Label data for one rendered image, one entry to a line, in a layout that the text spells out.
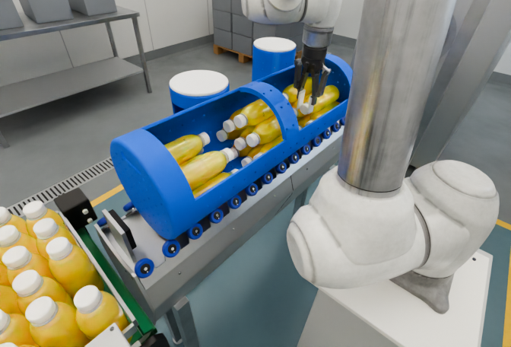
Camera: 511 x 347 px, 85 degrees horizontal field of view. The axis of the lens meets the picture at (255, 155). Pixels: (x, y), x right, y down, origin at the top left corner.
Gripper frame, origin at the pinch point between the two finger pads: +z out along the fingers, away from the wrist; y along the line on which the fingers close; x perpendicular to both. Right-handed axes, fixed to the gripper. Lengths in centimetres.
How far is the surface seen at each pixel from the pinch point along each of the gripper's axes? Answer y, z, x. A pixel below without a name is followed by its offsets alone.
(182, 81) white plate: 62, 10, 10
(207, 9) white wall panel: 360, 58, -245
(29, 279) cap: -1, 4, 88
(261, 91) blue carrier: 3.0, -9.9, 21.2
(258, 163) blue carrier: -8.9, 2.5, 35.1
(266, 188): -6.0, 20.6, 26.4
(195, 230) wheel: -6, 16, 55
